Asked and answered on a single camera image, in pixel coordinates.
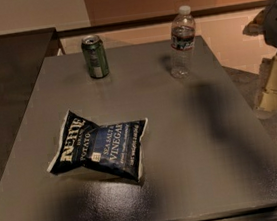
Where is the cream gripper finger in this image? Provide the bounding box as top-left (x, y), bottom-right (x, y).
top-left (244, 11), bottom-right (265, 35)
top-left (253, 53), bottom-right (277, 120)

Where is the clear plastic water bottle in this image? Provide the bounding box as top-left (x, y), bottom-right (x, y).
top-left (170, 5), bottom-right (196, 79)

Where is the green soda can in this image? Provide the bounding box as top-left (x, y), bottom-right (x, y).
top-left (81, 35), bottom-right (110, 79)

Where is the blue potato chips bag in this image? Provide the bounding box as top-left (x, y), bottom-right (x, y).
top-left (47, 111), bottom-right (148, 181)

